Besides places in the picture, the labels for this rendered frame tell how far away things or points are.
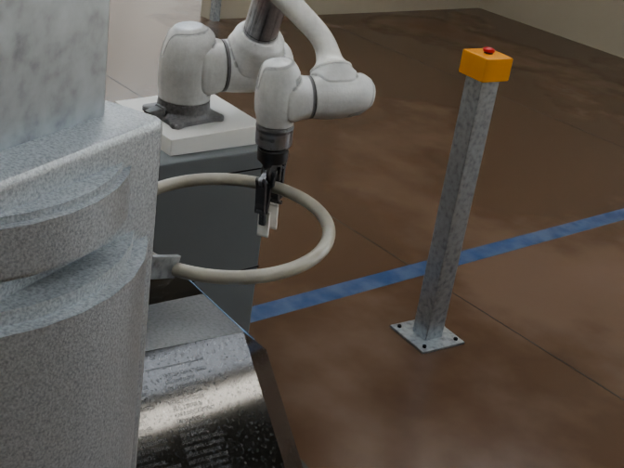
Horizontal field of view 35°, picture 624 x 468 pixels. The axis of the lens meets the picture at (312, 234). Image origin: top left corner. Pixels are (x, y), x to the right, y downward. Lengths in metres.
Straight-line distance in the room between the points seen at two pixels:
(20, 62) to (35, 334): 0.19
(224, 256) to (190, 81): 0.55
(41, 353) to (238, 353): 1.27
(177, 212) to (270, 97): 0.69
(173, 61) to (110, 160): 2.10
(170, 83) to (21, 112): 2.16
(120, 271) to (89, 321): 0.06
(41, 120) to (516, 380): 2.97
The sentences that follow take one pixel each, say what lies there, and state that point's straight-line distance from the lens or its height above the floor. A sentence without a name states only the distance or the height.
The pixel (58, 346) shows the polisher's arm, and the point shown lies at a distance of 0.73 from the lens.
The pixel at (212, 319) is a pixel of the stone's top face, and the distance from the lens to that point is 2.02.
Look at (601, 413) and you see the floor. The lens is 3.56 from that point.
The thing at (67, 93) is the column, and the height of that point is 1.59.
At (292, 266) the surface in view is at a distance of 2.06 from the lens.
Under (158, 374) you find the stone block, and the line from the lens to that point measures 1.90.
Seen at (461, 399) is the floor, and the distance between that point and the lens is 3.41.
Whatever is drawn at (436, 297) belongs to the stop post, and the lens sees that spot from 3.59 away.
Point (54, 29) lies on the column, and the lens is 0.74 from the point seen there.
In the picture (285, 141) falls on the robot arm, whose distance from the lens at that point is 2.33.
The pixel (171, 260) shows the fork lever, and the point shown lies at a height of 0.90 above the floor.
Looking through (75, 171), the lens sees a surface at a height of 1.54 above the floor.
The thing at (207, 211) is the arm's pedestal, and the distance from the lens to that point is 2.91.
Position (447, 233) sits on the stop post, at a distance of 3.48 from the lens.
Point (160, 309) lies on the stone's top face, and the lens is 2.04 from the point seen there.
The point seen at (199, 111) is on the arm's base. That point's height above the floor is 0.89.
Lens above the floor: 1.83
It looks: 25 degrees down
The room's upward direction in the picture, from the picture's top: 9 degrees clockwise
